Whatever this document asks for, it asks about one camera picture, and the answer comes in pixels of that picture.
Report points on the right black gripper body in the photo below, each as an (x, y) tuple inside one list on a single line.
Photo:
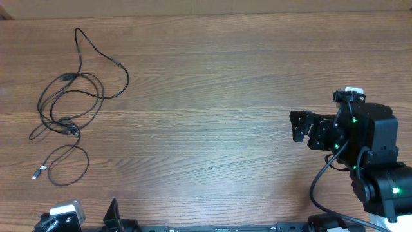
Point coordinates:
[(324, 138)]

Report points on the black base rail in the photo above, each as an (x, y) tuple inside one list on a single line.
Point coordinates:
[(279, 227)]

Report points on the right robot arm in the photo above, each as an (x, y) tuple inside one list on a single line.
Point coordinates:
[(362, 136)]

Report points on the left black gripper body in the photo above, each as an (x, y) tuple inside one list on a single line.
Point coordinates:
[(112, 230)]

